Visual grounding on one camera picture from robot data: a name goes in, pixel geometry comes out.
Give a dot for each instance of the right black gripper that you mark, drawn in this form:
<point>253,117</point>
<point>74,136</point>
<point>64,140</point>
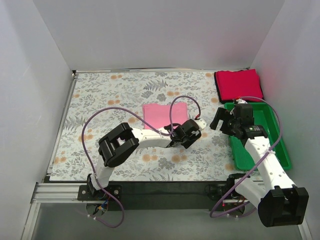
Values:
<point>225,124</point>

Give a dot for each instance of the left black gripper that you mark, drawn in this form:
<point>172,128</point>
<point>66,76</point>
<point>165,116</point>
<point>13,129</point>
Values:
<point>191,128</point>

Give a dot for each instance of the pink t shirt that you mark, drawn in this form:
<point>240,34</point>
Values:
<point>158,115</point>

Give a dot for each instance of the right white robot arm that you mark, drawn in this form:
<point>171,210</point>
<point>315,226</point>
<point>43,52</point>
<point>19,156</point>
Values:
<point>280,202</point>

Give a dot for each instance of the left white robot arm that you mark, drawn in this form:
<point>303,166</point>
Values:
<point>118,145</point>

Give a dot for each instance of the green plastic tray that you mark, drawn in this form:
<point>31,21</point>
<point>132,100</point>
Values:
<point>264,116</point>

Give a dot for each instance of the folded red t shirt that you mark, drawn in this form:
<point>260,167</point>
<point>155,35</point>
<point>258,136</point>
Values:
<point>238,86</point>

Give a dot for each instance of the floral patterned table mat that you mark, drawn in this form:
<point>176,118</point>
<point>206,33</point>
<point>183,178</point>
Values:
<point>101,101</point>

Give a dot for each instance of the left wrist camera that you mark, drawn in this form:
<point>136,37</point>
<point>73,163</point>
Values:
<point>201,123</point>

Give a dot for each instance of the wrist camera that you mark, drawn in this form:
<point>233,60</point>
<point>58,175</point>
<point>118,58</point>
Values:
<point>240,101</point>
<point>201,123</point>

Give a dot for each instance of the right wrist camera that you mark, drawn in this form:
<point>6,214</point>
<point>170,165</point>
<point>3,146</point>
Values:
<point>240,101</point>

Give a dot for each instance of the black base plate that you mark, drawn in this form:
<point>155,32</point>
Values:
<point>168,195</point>

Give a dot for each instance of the aluminium frame rail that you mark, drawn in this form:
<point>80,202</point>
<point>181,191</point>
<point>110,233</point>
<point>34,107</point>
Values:
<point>58,212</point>

